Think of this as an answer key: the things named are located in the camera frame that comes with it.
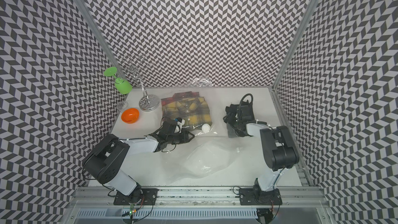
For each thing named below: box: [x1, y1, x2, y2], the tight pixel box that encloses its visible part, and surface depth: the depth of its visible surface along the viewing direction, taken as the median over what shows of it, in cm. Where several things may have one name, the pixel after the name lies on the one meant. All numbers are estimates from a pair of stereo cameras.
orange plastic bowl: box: [120, 107, 140, 124], surface depth 100 cm
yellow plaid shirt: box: [162, 96, 213, 129], surface depth 100 cm
